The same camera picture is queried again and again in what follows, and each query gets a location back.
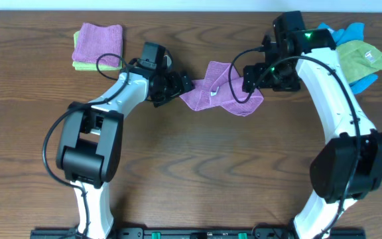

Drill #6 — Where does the purple cloth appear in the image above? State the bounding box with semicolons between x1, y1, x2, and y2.
72;23;123;64
180;61;264;117

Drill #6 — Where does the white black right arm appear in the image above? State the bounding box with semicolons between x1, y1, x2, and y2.
243;29;382;238

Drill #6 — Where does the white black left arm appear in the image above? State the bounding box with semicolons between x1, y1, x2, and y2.
56;67;194;238

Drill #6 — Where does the blue cloth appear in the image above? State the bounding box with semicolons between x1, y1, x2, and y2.
318;23;378;95

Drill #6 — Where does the folded purple cloth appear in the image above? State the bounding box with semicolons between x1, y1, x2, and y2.
72;23;123;64

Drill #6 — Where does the folded green cloth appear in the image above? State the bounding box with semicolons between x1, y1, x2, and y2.
72;31;121;71

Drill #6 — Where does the black left cable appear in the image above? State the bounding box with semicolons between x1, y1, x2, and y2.
41;52;132;239

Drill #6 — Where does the black cable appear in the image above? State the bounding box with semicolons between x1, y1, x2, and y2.
227;46;363;239
41;52;132;239

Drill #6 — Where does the black right cable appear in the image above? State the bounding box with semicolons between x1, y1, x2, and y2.
227;46;363;239

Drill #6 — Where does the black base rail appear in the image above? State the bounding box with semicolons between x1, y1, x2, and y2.
30;227;367;239

